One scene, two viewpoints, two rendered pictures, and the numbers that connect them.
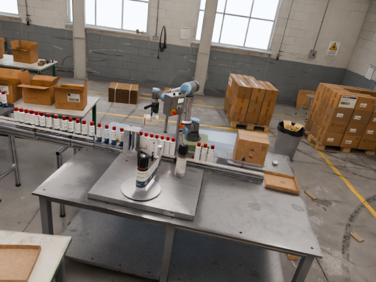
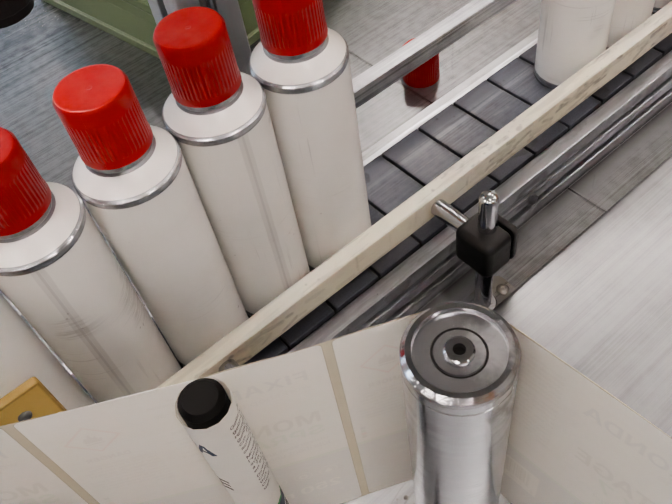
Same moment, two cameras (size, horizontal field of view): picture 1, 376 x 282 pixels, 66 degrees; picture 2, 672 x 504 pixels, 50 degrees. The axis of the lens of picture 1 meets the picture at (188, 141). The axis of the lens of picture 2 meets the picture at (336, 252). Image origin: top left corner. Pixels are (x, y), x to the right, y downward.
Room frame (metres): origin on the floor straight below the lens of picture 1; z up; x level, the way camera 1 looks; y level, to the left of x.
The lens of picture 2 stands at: (2.21, 0.33, 1.27)
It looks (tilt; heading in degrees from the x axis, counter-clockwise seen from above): 52 degrees down; 323
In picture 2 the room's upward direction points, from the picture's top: 11 degrees counter-clockwise
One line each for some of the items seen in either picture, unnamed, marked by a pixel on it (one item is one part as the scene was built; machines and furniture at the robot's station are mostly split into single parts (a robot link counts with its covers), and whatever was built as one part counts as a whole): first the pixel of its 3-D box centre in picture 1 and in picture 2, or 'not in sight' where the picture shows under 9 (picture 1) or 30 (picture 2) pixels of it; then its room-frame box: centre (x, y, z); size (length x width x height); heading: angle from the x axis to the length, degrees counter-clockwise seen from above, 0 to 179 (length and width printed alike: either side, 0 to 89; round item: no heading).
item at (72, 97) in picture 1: (71, 92); not in sight; (3.63, 1.60, 0.97); 0.51 x 0.39 x 0.37; 10
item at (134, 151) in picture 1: (132, 141); not in sight; (2.40, 0.51, 1.01); 0.14 x 0.13 x 0.26; 85
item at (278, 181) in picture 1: (280, 181); not in sight; (2.36, -0.91, 0.85); 0.30 x 0.26 x 0.04; 85
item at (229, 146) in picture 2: (167, 146); (239, 183); (2.46, 0.19, 0.98); 0.05 x 0.05 x 0.20
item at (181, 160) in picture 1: (181, 159); not in sight; (2.17, 0.03, 1.03); 0.09 x 0.09 x 0.30
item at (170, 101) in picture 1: (174, 104); not in sight; (2.55, 0.18, 1.38); 0.17 x 0.10 x 0.19; 140
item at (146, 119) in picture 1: (150, 120); not in sight; (3.05, 0.45, 0.99); 0.16 x 0.12 x 0.07; 94
